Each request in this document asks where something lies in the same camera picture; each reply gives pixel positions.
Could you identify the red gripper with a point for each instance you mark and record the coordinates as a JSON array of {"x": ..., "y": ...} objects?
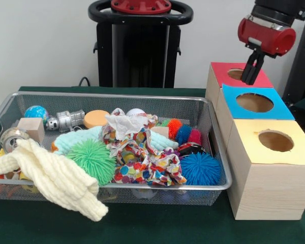
[{"x": 267, "y": 36}]

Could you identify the colourful patterned cloth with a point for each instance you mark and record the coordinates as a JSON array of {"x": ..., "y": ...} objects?
[
  {"x": 124, "y": 124},
  {"x": 147, "y": 170}
]

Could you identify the mint green cloth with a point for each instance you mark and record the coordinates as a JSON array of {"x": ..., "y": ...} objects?
[{"x": 71, "y": 140}]

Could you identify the shallow clear mesh bin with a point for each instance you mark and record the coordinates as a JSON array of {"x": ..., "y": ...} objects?
[{"x": 216, "y": 173}]

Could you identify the wooden box with three holes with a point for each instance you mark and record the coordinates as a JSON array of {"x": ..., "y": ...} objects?
[{"x": 269, "y": 188}]

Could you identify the dark blue spiky ball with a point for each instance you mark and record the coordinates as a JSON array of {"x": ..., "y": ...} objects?
[{"x": 183, "y": 134}]

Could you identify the purple spiky ball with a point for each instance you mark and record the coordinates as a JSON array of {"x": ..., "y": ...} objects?
[{"x": 172, "y": 152}]

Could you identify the pale pink ball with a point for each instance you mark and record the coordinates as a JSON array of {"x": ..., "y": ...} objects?
[{"x": 134, "y": 111}]

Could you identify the tan round bun toy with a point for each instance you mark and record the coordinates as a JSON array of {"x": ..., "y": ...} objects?
[{"x": 95, "y": 119}]

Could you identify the green spiky ball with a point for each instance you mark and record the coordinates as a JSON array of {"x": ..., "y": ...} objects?
[{"x": 94, "y": 160}]

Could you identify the small blue globe ball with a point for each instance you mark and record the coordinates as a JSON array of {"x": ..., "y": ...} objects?
[{"x": 36, "y": 113}]

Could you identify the pale yellow cloth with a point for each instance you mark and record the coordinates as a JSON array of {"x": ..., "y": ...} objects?
[{"x": 51, "y": 175}]

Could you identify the small wooden cube block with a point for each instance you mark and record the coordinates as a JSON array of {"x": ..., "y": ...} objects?
[{"x": 30, "y": 129}]

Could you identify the round silver tin can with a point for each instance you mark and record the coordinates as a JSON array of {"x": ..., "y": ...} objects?
[{"x": 12, "y": 140}]

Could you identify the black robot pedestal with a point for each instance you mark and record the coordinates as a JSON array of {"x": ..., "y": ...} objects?
[{"x": 137, "y": 51}]

